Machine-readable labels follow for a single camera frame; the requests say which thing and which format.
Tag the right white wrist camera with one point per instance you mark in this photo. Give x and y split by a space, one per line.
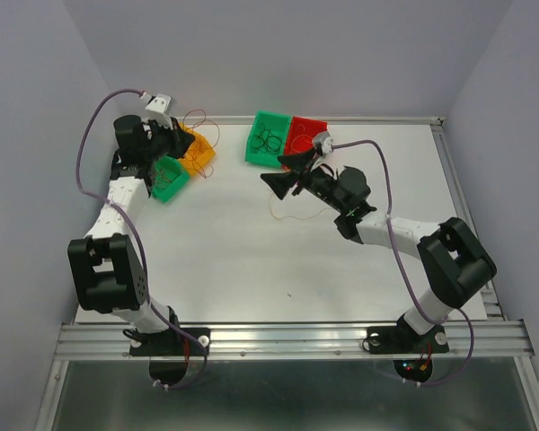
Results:
322 144

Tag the left green plastic bin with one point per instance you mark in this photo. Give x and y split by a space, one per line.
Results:
170 179

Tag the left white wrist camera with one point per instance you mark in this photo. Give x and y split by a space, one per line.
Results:
158 108

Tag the red plastic bin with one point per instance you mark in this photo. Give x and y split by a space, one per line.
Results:
300 134

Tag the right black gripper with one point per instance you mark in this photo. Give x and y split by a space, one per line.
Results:
282 181

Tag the aluminium front rail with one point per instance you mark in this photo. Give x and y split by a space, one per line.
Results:
273 342

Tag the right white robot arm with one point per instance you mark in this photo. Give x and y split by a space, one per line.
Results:
456 264

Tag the right green plastic bin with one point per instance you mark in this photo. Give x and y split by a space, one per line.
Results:
267 138

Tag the green plastic bin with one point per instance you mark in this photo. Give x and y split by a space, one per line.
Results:
170 179
267 138

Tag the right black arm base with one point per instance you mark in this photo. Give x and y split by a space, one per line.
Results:
413 352

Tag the orange plastic bin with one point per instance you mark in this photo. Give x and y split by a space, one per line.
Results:
198 156

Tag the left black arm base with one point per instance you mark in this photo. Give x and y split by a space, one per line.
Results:
169 354

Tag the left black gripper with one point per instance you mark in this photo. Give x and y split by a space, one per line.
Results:
180 139

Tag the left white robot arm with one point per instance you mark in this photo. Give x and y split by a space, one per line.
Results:
108 264

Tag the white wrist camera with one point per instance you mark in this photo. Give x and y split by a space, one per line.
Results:
158 108
322 144

